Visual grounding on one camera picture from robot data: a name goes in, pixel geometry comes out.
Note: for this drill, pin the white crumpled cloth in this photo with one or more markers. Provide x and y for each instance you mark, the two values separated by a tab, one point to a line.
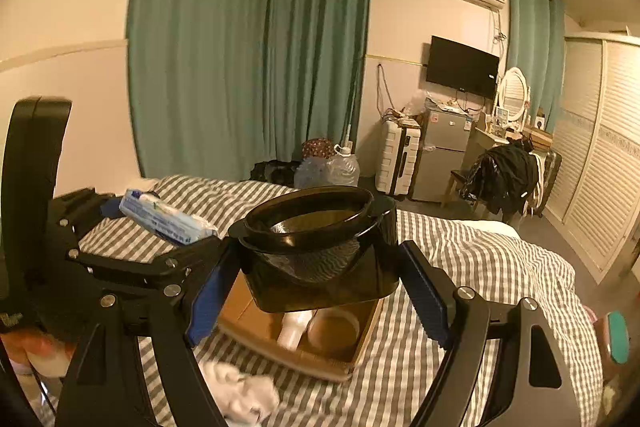
240	389

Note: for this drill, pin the round beige tub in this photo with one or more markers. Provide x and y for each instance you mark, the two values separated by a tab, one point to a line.
332	332

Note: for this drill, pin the clear plastic bag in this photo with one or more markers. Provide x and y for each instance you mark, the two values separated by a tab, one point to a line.
415	103

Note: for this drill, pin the black wall television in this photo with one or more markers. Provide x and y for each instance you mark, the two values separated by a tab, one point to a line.
462	66

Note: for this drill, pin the clear plastic bottle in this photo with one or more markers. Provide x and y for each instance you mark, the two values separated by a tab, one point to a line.
311	174

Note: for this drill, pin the green curtain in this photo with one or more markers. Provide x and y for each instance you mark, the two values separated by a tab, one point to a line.
320	57
200	57
530	37

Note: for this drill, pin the silver mini fridge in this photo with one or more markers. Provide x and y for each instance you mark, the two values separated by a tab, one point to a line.
442	157

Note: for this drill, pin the person's left hand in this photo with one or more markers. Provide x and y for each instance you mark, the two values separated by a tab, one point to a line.
37	352

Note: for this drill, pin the patterned brown bag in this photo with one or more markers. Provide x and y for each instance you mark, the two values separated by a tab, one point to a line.
317	148

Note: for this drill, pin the clear water jug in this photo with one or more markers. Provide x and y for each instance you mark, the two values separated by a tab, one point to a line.
344	169

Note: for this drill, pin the white plastic bottle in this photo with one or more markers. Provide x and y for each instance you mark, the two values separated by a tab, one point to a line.
294	332

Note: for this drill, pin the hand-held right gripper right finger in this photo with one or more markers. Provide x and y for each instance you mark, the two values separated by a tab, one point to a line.
426	302

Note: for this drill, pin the white suitcase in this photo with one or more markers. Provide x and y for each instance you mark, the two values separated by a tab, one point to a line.
397	157

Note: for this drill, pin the white dressing table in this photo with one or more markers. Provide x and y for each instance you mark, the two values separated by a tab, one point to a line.
484	142

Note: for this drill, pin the white louvered wardrobe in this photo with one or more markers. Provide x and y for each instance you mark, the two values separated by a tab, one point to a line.
600	147

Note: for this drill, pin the black jacket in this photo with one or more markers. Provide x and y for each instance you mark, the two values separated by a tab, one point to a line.
505	174

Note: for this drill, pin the wooden chair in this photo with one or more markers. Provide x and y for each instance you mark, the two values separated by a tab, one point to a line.
457	179

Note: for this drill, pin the blue white tissue packet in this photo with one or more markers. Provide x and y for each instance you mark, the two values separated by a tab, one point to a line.
165	219

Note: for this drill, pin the grey striped blanket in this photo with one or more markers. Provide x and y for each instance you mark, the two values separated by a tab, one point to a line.
500	272

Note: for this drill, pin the dark translucent plastic bin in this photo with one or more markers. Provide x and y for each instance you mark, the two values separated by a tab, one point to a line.
325	279

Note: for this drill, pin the cardboard box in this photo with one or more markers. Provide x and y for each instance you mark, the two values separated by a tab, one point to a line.
247	324

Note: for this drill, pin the dark suitcase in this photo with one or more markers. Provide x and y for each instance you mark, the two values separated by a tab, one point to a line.
551	177

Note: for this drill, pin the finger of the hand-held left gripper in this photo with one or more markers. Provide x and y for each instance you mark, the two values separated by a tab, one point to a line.
82	209
150	268

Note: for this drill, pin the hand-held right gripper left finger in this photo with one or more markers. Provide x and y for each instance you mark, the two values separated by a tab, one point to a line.
206	307

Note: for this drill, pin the white oval mirror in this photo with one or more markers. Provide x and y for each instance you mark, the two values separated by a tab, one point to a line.
514	92

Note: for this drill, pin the black bag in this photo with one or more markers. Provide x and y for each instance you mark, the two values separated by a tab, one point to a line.
272	172

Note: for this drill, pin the teal oval object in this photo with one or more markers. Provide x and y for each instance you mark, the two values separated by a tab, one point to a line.
617	337

